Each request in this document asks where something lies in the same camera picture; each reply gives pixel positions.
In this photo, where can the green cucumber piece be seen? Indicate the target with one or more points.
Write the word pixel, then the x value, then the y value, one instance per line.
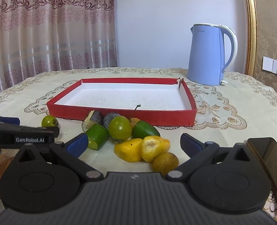
pixel 97 136

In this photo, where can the small green tomato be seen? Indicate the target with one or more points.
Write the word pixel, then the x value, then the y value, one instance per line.
pixel 49 121

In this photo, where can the brown longan fruit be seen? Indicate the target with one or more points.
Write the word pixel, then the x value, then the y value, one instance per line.
pixel 164 163

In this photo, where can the white wall switch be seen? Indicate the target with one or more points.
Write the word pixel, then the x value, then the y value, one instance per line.
pixel 269 65

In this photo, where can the green avocado-like fruit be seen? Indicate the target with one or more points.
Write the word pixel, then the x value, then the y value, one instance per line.
pixel 143 129

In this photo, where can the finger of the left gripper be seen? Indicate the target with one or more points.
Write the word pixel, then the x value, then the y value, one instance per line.
pixel 10 120
pixel 54 129

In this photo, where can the large green tomato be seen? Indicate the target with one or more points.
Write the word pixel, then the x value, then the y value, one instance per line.
pixel 120 129

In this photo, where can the red shallow tray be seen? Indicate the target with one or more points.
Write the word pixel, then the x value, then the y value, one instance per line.
pixel 166 102

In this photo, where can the black smartphone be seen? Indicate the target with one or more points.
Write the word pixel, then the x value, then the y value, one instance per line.
pixel 265 150

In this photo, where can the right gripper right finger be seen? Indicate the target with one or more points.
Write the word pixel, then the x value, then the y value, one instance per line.
pixel 200 155

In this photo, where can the longan with stem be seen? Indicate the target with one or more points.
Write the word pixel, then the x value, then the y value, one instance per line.
pixel 134 120

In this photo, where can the blue electric kettle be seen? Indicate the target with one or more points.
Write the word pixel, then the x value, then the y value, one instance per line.
pixel 207 62

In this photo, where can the cream embroidered tablecloth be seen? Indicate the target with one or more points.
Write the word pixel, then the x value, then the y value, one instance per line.
pixel 242 108

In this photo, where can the yellow pepper piece cut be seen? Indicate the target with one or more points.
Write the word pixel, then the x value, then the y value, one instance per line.
pixel 152 146

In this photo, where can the pink patterned curtain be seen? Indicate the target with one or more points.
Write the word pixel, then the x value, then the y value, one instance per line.
pixel 37 36

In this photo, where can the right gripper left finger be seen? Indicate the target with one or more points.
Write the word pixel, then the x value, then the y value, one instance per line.
pixel 67 155

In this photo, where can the yellow pepper piece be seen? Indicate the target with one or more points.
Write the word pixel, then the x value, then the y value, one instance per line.
pixel 129 150

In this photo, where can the gold mirror frame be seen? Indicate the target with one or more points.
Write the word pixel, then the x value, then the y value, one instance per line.
pixel 252 36

